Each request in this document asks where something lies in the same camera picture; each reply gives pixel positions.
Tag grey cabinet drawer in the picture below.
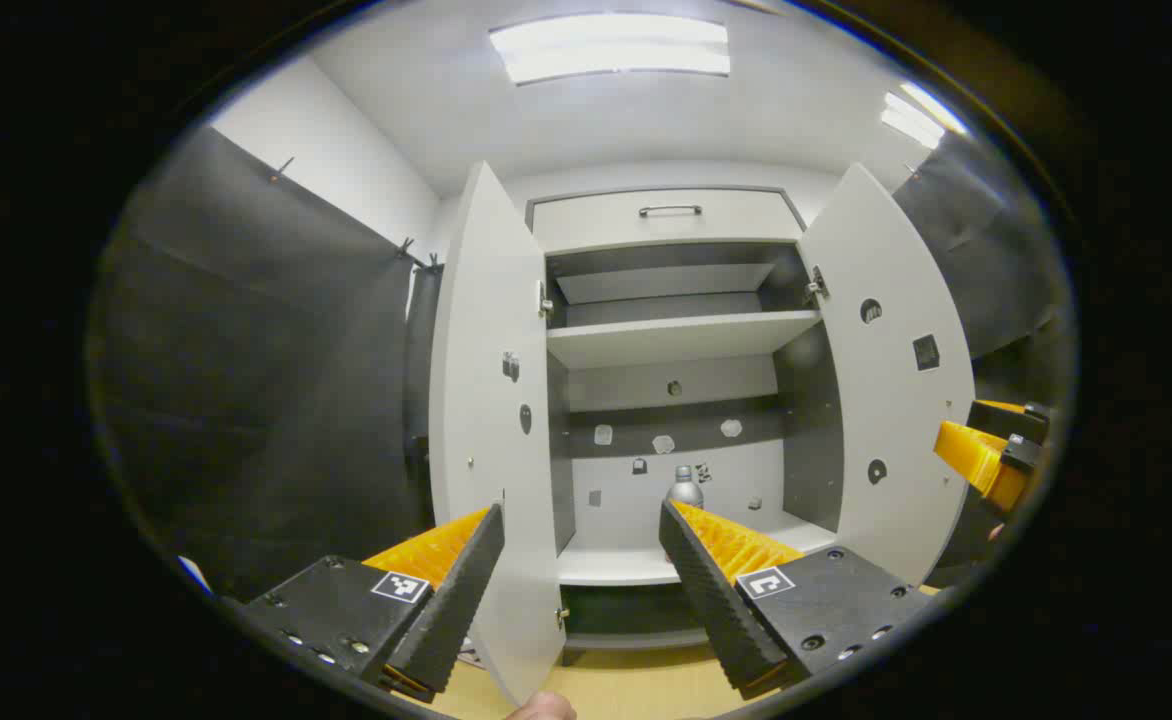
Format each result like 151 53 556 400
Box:
531 188 807 254

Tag grey cabinet door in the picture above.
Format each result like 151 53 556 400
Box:
796 163 977 588
428 160 569 706

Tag small ceiling light panel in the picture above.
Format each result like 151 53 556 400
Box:
879 80 969 151

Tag large ceiling light panel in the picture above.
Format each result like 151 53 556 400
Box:
489 13 733 87

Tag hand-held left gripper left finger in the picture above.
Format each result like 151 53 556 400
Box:
241 503 507 704

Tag black backdrop cloth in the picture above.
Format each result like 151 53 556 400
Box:
91 125 444 601
891 130 1077 591

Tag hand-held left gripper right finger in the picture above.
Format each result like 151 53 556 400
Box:
658 498 937 701

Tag grey cabinet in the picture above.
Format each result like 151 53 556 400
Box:
526 185 847 666

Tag white cabinet shelf board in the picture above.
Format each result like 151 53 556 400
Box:
556 510 837 588
546 310 824 371

